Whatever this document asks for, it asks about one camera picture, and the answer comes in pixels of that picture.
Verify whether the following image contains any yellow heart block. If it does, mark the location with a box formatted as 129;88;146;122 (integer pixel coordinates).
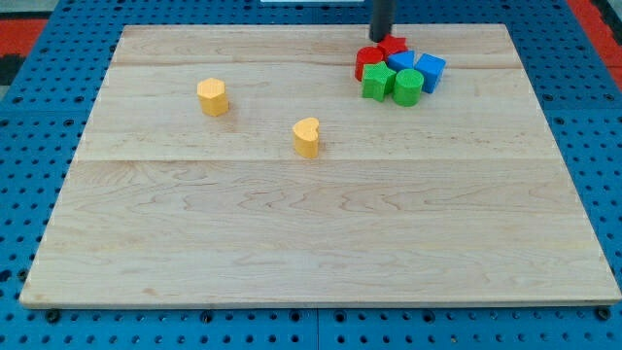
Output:
293;117;320;158

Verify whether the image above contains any blue pentagon block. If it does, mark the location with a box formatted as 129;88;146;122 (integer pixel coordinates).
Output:
387;51;416;72

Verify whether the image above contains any green cylinder block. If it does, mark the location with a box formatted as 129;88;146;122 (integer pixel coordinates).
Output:
393;69;425;107

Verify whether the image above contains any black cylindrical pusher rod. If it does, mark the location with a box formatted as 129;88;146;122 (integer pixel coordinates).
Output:
368;0;397;43

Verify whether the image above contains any red star block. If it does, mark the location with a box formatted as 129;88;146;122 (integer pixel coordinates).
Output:
376;34;408;61

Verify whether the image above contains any red cylinder block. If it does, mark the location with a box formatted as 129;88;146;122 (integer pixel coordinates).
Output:
355;46;384;82

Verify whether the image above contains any light wooden board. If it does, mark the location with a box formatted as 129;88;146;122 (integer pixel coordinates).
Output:
20;24;621;309

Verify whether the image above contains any blue cube block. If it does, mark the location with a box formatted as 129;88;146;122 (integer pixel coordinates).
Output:
414;53;446;93

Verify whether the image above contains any yellow hexagon block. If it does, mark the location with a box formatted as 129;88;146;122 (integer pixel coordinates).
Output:
196;78;229;117

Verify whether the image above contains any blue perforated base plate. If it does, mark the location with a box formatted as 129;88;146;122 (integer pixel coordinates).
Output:
1;1;621;349

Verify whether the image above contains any green star block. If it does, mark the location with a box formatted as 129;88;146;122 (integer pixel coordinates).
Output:
362;61;397;102

